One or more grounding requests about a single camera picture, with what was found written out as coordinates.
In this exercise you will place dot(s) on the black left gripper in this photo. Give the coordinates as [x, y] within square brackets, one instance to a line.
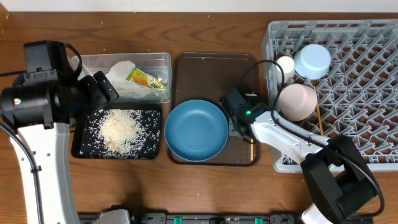
[99, 99]

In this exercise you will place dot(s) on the black tray bin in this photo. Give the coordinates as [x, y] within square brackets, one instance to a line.
[155, 149]

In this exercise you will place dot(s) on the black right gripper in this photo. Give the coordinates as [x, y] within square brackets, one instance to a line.
[234, 121]

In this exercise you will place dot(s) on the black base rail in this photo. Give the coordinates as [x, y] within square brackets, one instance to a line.
[162, 218]

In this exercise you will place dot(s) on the light blue small bowl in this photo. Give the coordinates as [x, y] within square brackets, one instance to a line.
[312, 61]

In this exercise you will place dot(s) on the green yellow snack wrapper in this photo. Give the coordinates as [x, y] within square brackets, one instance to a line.
[144, 79]

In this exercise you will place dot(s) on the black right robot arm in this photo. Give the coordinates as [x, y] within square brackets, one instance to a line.
[338, 179]

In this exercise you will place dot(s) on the white napkin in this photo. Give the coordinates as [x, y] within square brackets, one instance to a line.
[117, 76]

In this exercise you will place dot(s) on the brown serving tray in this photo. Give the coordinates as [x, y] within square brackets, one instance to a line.
[209, 76]

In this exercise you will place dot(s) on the grey dishwasher rack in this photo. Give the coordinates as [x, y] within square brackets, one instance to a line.
[358, 95]

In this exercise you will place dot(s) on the wooden chopstick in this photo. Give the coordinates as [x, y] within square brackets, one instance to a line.
[252, 152]
[319, 113]

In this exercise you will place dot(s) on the rice leftovers pile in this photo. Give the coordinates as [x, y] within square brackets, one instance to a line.
[121, 132]

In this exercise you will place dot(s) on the pink bowl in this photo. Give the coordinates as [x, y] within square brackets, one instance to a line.
[297, 102]

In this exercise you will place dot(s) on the dark blue plate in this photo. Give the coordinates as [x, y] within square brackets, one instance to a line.
[196, 130]

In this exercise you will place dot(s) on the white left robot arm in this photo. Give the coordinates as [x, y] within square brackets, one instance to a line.
[36, 116]

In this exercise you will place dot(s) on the clear plastic bin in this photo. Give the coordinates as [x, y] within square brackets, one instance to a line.
[156, 64]

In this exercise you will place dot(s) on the cream plastic cup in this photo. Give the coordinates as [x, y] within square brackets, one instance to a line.
[288, 65]

